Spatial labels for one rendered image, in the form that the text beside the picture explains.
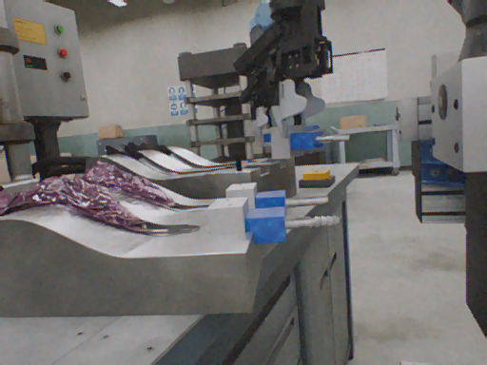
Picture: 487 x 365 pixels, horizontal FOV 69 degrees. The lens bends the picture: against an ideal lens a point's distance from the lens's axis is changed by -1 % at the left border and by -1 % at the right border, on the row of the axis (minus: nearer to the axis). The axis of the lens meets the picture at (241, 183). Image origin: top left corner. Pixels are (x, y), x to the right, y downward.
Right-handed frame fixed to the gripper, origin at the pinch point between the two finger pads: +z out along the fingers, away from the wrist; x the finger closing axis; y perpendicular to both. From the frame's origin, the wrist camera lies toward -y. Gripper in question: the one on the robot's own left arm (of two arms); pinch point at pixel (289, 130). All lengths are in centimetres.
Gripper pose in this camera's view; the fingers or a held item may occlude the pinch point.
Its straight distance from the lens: 62.7
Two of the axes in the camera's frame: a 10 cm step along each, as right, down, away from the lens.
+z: 1.0, 9.9, 1.3
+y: 7.9, 0.1, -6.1
